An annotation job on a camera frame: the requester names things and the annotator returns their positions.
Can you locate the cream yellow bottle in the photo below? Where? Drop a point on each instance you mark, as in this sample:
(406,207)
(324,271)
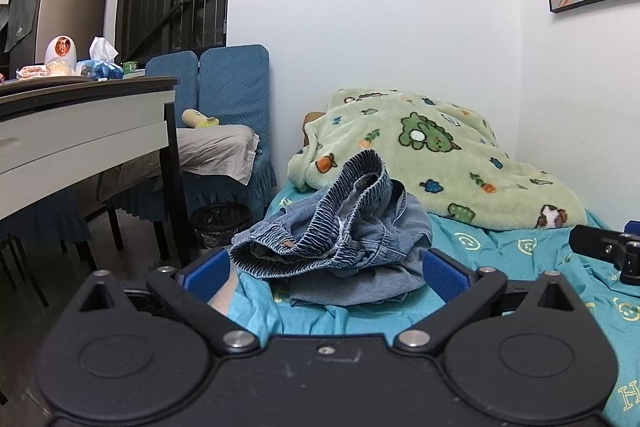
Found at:
(197,118)

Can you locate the red food packet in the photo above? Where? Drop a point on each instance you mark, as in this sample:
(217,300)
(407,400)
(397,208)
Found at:
(31,72)

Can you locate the blue and white bag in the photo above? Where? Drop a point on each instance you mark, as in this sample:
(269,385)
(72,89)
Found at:
(100,69)

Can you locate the wooden headboard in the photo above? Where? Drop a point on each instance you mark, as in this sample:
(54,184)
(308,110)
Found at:
(307,127)

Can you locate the dark hanging cloth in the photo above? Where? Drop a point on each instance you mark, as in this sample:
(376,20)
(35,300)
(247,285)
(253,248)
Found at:
(25,12)

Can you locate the green can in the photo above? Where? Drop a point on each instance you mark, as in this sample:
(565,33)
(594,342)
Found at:
(130,67)

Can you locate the clear bread bag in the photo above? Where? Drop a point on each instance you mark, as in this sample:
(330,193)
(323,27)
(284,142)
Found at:
(60,68)

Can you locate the grey cloth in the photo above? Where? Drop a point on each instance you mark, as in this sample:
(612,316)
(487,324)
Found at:
(215,147)

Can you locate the teal printed bed sheet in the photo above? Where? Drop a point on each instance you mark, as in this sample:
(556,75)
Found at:
(500,252)

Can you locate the green cartoon print blanket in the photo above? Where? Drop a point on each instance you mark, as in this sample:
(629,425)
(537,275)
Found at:
(450,167)

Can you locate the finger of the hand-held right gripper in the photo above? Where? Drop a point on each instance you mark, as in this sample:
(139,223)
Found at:
(595,243)

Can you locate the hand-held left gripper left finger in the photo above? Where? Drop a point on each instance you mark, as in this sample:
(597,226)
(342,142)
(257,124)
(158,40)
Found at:
(210,269)

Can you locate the black trash bin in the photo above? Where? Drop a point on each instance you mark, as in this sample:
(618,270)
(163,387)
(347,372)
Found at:
(220,222)

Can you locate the white egg-shaped device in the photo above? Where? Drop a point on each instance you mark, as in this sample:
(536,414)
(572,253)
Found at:
(60,54)

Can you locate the white desk with black frame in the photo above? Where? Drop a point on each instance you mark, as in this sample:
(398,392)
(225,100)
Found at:
(75,127)

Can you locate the blue denim pants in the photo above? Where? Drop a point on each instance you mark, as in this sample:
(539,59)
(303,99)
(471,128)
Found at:
(350,227)

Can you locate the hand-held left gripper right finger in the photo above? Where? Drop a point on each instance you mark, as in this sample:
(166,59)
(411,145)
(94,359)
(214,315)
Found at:
(442,277)

